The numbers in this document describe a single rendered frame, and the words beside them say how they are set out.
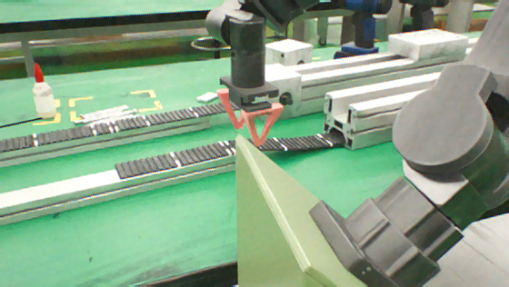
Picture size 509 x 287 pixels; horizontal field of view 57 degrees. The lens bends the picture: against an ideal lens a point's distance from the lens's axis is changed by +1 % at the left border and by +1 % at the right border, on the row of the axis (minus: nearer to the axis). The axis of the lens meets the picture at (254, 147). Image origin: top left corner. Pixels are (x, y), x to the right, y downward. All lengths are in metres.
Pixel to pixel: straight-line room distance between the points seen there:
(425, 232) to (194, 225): 0.37
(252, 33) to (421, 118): 0.38
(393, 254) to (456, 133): 0.11
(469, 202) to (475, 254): 1.24
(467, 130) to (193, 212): 0.43
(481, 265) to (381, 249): 1.23
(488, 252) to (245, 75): 1.15
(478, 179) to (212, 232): 0.37
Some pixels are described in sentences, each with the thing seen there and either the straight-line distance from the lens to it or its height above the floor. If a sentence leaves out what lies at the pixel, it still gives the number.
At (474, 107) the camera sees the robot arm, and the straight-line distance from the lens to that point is 0.41.
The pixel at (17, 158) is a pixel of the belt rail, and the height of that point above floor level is 0.79.
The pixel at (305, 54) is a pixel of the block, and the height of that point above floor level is 0.86.
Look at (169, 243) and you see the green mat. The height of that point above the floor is 0.78.
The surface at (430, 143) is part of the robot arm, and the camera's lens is 0.40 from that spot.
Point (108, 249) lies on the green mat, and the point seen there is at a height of 0.78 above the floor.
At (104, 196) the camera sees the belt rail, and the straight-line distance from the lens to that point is 0.76.
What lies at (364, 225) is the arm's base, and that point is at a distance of 0.41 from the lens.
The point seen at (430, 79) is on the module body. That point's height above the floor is 0.86.
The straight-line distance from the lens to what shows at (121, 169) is 0.77.
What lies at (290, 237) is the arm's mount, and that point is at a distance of 0.32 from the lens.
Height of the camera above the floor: 1.18
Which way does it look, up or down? 27 degrees down
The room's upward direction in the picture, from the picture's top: straight up
